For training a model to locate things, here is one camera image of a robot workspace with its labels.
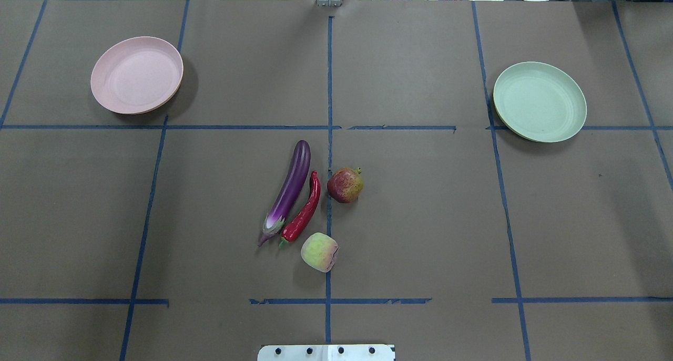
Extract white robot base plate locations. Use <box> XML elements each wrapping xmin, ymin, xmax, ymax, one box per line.
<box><xmin>257</xmin><ymin>344</ymin><xmax>396</xmax><ymax>360</ymax></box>

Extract pink plate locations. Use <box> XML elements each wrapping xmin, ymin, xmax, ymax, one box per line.
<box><xmin>90</xmin><ymin>36</ymin><xmax>185</xmax><ymax>115</ymax></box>

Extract light green plate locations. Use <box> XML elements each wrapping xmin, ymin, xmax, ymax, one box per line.
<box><xmin>493</xmin><ymin>61</ymin><xmax>587</xmax><ymax>143</ymax></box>

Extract green pink peach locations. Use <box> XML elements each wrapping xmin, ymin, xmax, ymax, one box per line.
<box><xmin>300</xmin><ymin>232</ymin><xmax>340</xmax><ymax>273</ymax></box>

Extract red pomegranate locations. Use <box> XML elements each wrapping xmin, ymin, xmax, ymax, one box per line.
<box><xmin>327</xmin><ymin>167</ymin><xmax>364</xmax><ymax>204</ymax></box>

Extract red chili pepper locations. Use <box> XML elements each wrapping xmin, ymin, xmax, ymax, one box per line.
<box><xmin>279</xmin><ymin>170</ymin><xmax>322</xmax><ymax>248</ymax></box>

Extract purple eggplant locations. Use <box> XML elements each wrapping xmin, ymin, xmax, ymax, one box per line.
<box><xmin>258</xmin><ymin>140</ymin><xmax>312</xmax><ymax>247</ymax></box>

